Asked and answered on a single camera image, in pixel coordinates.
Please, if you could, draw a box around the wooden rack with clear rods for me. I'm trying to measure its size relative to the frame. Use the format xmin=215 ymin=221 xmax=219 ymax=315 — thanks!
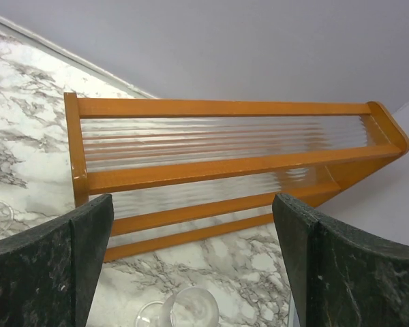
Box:
xmin=64 ymin=93 xmax=409 ymax=262

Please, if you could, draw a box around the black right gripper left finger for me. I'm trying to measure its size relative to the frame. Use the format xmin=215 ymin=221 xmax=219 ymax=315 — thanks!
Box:
xmin=0 ymin=194 xmax=114 ymax=326

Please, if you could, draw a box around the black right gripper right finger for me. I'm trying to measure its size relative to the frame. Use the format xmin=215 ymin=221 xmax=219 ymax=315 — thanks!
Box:
xmin=272 ymin=193 xmax=409 ymax=326

